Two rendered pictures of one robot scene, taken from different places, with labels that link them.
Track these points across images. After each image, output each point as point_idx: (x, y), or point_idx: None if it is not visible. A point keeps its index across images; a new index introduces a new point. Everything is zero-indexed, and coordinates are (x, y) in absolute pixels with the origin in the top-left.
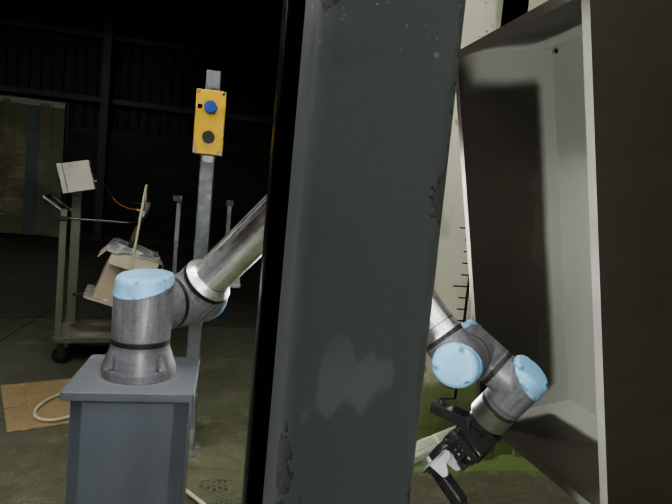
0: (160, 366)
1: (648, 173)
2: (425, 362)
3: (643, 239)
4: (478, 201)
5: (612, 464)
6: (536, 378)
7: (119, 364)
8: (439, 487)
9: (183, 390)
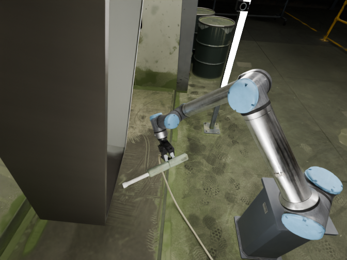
0: None
1: (111, 45)
2: None
3: (114, 71)
4: (88, 143)
5: (125, 134)
6: (156, 113)
7: None
8: None
9: (267, 181)
